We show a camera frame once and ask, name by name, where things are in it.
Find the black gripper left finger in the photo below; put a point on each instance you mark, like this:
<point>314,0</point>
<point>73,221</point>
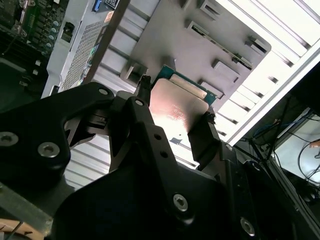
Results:
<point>37,125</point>

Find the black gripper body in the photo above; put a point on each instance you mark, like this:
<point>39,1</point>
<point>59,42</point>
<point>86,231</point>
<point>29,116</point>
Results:
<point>120,212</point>

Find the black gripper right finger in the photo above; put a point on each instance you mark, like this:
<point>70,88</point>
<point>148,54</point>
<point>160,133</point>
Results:
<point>203,145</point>

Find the silver CPU green board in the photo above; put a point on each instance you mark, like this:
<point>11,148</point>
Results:
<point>175,105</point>

